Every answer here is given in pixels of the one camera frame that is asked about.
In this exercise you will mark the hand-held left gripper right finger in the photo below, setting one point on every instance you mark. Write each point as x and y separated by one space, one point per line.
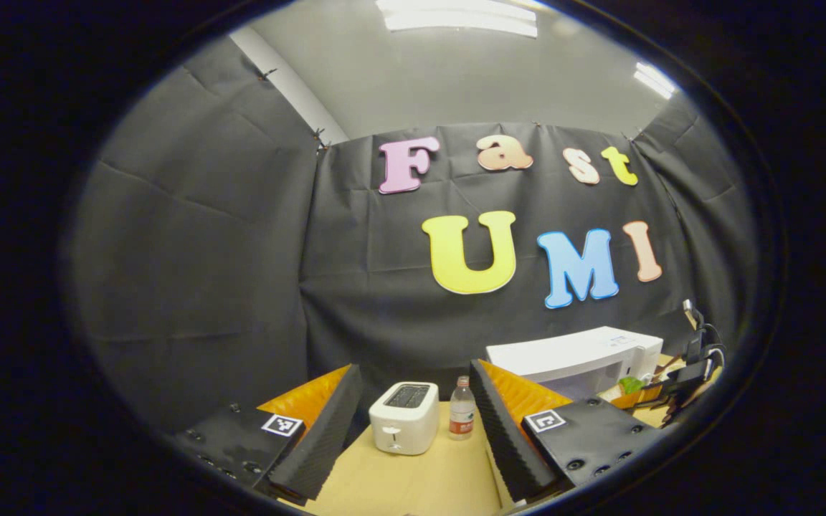
506 430

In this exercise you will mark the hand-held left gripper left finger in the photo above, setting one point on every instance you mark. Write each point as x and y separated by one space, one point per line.
320 437

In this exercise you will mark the white toaster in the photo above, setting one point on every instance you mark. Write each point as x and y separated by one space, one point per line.
402 423

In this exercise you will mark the small ceiling light panel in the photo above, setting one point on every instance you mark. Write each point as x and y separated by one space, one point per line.
655 79

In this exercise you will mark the large ceiling light panel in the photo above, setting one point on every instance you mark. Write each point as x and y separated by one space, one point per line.
459 18

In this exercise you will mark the clear plastic water bottle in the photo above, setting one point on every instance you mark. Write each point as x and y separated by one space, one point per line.
462 412

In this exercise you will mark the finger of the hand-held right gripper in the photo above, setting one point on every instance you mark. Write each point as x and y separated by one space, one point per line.
678 373
642 398

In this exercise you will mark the black backdrop cloth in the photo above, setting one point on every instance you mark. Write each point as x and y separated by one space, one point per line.
205 272

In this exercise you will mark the white microwave oven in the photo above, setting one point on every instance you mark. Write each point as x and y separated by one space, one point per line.
571 351

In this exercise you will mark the green lettuce leaf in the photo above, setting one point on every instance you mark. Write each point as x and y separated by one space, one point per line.
629 385

